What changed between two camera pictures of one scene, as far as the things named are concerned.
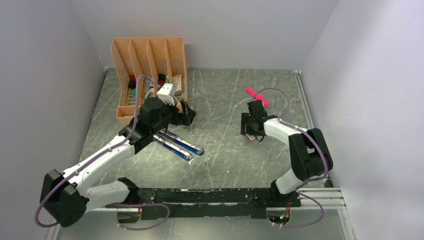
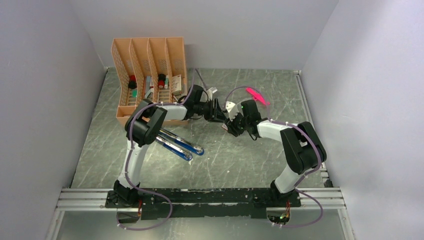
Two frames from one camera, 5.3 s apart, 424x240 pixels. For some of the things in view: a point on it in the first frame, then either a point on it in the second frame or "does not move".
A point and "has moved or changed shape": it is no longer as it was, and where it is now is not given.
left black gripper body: (170, 114) → (210, 115)
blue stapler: (181, 142) does not move
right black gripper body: (246, 119) → (238, 125)
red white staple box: (251, 137) has moved or changed shape
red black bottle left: (132, 83) does not move
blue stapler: (174, 148) does not move
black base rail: (208, 203) does not move
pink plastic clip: (258, 96) does not move
